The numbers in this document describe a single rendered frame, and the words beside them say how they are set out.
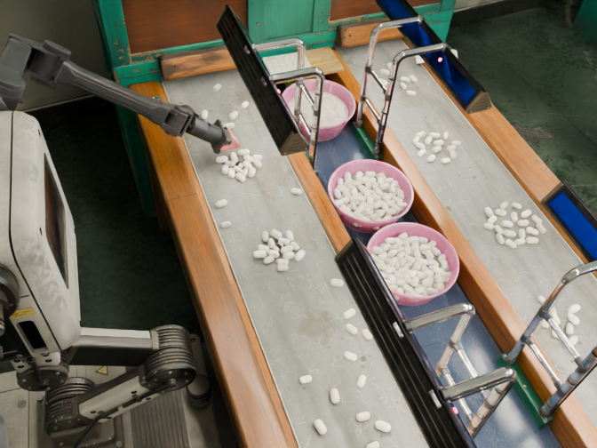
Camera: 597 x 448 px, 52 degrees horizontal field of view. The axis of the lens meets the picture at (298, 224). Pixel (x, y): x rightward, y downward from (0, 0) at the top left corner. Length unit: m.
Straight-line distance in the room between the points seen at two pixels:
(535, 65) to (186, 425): 3.05
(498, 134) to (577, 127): 1.50
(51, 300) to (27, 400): 0.90
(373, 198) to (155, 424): 0.92
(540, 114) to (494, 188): 1.66
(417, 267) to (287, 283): 0.38
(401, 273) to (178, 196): 0.70
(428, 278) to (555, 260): 0.40
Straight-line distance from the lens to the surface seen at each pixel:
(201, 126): 1.89
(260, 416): 1.50
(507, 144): 2.22
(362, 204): 1.92
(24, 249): 0.97
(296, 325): 1.64
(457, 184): 2.05
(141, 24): 2.22
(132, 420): 1.85
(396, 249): 1.83
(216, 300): 1.66
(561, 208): 1.61
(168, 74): 2.26
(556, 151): 3.51
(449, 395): 1.19
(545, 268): 1.93
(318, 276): 1.73
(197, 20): 2.25
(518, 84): 3.87
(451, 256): 1.84
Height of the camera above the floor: 2.16
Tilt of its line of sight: 50 degrees down
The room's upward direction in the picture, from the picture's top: 5 degrees clockwise
